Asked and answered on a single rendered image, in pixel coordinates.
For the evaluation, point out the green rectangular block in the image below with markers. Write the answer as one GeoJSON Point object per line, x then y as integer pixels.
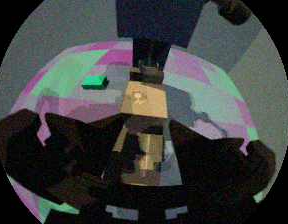
{"type": "Point", "coordinates": [95, 82]}

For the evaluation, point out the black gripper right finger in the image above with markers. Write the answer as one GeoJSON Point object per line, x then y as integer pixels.
{"type": "Point", "coordinates": [195, 152]}

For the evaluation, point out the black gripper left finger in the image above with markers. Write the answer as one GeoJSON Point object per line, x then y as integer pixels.
{"type": "Point", "coordinates": [95, 140]}

